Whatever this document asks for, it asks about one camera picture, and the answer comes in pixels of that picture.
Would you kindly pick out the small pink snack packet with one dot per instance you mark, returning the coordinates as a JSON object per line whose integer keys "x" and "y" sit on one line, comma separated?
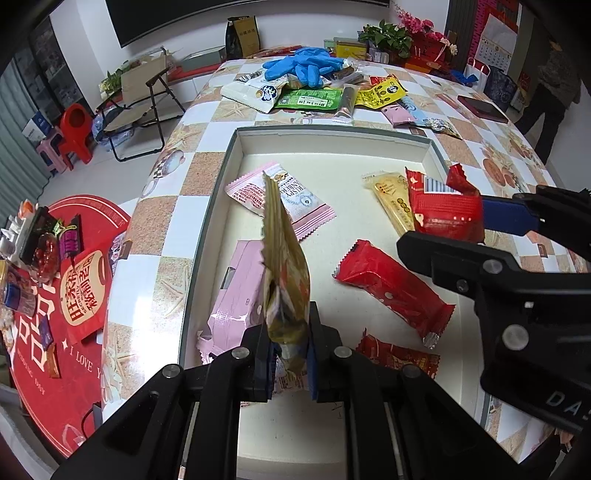
{"x": 399, "y": 115}

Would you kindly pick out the grey flat box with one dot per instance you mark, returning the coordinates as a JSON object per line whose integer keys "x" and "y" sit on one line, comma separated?
{"x": 203, "y": 59}

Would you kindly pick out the green snack packet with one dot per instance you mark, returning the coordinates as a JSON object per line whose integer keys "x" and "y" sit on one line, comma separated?
{"x": 307, "y": 99}

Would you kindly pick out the red gift box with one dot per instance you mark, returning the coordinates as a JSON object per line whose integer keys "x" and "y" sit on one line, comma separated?
{"x": 427, "y": 57}

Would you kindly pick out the red plastic stool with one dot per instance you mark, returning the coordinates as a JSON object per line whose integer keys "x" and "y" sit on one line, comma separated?
{"x": 76, "y": 131}

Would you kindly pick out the red printed paper pack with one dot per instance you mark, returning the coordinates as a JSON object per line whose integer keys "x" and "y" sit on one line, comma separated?
{"x": 85, "y": 295}

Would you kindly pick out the round red table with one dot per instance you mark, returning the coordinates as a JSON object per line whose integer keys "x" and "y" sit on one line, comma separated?
{"x": 60, "y": 392}

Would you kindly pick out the black box of red candies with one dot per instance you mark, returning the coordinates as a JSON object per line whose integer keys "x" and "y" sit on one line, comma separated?
{"x": 39, "y": 242}

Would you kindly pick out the yellow cake packet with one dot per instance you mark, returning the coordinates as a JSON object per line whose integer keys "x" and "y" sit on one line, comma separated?
{"x": 392, "y": 198}

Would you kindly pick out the blue rubber gloves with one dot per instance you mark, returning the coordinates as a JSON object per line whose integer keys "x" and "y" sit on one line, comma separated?
{"x": 300, "y": 67}

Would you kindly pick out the bright yellow snack packet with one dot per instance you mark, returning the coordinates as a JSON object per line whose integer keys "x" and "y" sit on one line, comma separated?
{"x": 383, "y": 92}

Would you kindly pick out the green potted plant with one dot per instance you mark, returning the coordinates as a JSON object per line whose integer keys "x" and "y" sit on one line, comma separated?
{"x": 383, "y": 39}

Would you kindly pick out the pink artificial flowers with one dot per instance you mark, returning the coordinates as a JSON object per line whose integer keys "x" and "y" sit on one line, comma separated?
{"x": 422, "y": 23}

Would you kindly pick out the pink plastic stool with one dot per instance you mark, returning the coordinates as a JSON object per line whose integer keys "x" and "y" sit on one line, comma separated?
{"x": 53, "y": 154}

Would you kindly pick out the dark blue patterned bag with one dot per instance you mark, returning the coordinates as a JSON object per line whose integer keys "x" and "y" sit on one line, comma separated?
{"x": 501, "y": 90}

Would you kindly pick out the white paper bag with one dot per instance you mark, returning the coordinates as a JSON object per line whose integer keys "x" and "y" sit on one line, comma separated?
{"x": 475, "y": 76}

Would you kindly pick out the green yellow tin box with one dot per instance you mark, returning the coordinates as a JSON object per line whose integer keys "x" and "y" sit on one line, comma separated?
{"x": 351, "y": 48}

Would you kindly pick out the red and white bag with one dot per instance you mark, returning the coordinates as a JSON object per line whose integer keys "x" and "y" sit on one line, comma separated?
{"x": 519, "y": 92}

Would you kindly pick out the blue and white carton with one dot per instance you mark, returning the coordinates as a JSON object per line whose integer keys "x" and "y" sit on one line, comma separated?
{"x": 37, "y": 125}

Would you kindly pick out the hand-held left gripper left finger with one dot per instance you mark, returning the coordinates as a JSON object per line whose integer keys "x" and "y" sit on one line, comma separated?
{"x": 268, "y": 369}

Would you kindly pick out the purple snack packet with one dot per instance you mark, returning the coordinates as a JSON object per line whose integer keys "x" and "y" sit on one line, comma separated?
{"x": 70, "y": 237}

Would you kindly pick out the red jagged-edge snack packet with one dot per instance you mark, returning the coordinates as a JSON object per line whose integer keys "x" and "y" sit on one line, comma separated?
{"x": 443, "y": 207}

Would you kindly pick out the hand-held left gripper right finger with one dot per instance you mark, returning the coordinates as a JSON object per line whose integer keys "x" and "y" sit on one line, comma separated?
{"x": 313, "y": 369}

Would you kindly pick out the colourful patterned snack packet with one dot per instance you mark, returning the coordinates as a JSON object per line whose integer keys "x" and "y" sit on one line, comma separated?
{"x": 438, "y": 127}

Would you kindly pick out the beige folding chair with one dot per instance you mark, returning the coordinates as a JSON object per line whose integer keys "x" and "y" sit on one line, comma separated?
{"x": 138, "y": 101}

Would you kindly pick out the long plain red snack packet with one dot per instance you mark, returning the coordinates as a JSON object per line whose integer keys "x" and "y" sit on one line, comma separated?
{"x": 392, "y": 286}

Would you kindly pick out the wall calendar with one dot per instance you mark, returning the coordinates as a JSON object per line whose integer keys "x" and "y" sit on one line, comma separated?
{"x": 496, "y": 41}

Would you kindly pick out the white cow-print snack packet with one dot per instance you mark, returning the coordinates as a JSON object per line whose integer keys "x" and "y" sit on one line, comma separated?
{"x": 251, "y": 92}

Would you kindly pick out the pack of water bottles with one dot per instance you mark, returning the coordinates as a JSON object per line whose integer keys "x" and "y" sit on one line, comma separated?
{"x": 113, "y": 134}

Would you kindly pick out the black and yellow bag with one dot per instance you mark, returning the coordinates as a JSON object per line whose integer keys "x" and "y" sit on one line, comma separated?
{"x": 242, "y": 39}

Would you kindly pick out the small red gold-streaked candy packet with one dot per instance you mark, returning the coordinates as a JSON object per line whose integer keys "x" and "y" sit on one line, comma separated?
{"x": 401, "y": 357}

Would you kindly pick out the grey shallow box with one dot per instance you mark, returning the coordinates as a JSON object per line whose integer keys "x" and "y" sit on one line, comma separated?
{"x": 332, "y": 152}

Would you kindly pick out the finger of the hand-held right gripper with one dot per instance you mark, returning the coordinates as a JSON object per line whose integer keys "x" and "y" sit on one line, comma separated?
{"x": 443, "y": 256}
{"x": 508, "y": 214}

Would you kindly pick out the light blue snack packet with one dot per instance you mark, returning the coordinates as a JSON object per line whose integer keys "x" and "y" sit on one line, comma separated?
{"x": 418, "y": 110}

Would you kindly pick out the blue lidded jar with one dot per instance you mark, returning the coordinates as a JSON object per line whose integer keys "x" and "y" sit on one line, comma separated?
{"x": 18, "y": 288}

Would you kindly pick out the mustard yellow snack packet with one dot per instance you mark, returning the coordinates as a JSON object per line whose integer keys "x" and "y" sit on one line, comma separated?
{"x": 284, "y": 277}

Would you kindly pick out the brown clear snack packet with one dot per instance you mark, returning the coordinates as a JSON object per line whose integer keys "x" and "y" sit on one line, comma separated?
{"x": 348, "y": 104}

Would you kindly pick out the black wall television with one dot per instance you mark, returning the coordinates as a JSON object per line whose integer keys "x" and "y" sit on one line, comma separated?
{"x": 231, "y": 18}

